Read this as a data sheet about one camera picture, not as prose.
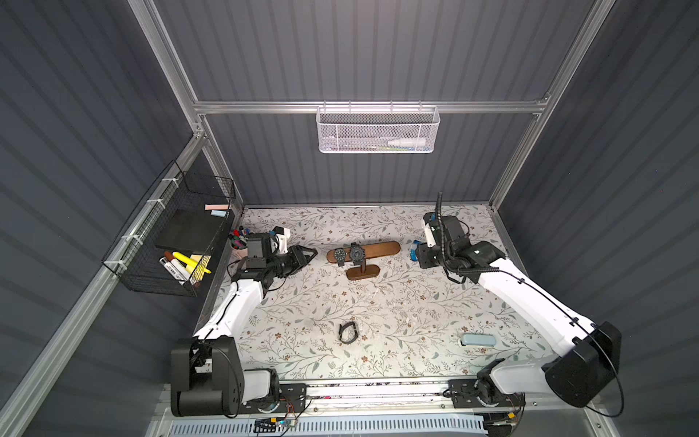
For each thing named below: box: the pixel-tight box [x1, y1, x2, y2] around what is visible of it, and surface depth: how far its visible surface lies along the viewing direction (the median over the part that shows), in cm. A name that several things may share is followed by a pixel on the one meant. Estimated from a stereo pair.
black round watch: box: [338, 321, 359, 345], surface depth 86 cm
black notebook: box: [154, 208, 233, 253], surface depth 77 cm
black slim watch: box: [334, 247, 347, 267], surface depth 88 cm
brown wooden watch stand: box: [325, 241, 402, 282], surface depth 91 cm
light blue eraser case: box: [461, 333, 497, 347], surface depth 84 cm
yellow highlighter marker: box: [172, 251, 213, 275], surface depth 72 cm
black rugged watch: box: [348, 242, 366, 267], surface depth 88 cm
